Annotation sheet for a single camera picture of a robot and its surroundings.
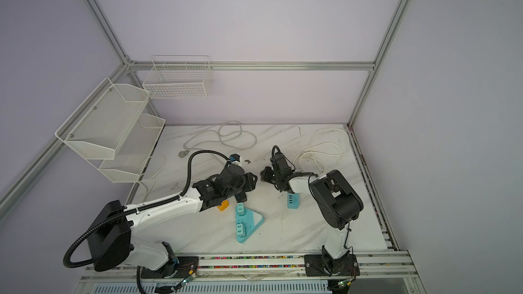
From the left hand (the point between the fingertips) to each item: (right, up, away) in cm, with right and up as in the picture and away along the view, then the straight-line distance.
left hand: (253, 179), depth 81 cm
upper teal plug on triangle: (-5, -12, -2) cm, 13 cm away
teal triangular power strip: (-1, -16, 0) cm, 16 cm away
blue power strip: (+17, -11, +6) cm, 21 cm away
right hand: (+2, 0, +14) cm, 14 cm away
